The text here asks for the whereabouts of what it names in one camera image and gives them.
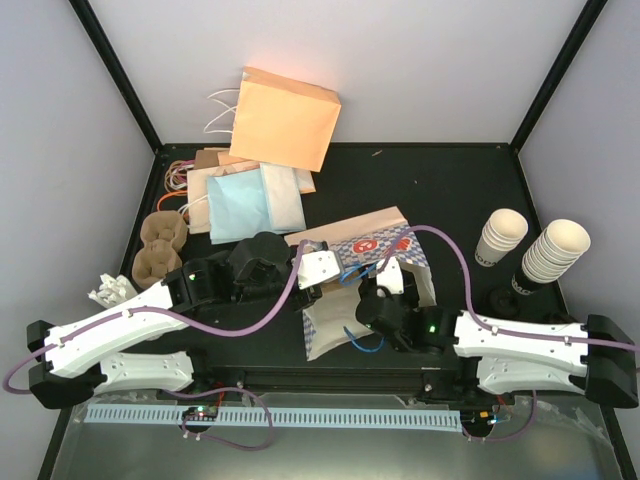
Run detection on blue checkered paper bag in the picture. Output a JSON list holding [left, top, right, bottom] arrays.
[[285, 206, 436, 362]]

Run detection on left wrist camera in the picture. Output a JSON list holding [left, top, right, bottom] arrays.
[[297, 241, 345, 290]]

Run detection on light blue cable duct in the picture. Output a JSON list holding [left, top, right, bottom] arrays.
[[84, 404, 462, 433]]

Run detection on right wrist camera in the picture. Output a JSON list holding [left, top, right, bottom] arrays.
[[375, 257, 404, 298]]

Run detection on short stack paper cups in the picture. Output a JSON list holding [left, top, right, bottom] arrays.
[[474, 208, 529, 268]]

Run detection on light blue paper bag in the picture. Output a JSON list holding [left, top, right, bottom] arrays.
[[206, 169, 272, 245]]

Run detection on white paper bag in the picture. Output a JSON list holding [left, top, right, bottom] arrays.
[[260, 163, 306, 233]]

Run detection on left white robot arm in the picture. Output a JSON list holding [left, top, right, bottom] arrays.
[[2, 232, 337, 410]]

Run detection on brown flat paper bag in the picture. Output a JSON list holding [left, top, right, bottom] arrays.
[[193, 148, 229, 170]]

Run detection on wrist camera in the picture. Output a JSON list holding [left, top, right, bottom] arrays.
[[375, 257, 404, 298], [297, 241, 345, 290]]

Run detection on blue bag handle cord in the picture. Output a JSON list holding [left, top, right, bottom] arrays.
[[342, 324, 386, 355]]

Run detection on tall stack paper cups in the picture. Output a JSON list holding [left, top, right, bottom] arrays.
[[511, 219, 591, 296]]

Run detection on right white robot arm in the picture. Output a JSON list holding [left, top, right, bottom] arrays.
[[356, 252, 639, 409]]

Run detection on orange paper bag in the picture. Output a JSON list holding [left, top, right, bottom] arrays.
[[230, 67, 341, 172]]

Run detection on beige kraft paper bag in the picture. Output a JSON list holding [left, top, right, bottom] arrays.
[[187, 161, 260, 235]]

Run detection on brown pulp cup carrier stack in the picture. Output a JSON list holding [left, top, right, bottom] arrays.
[[132, 211, 188, 290]]

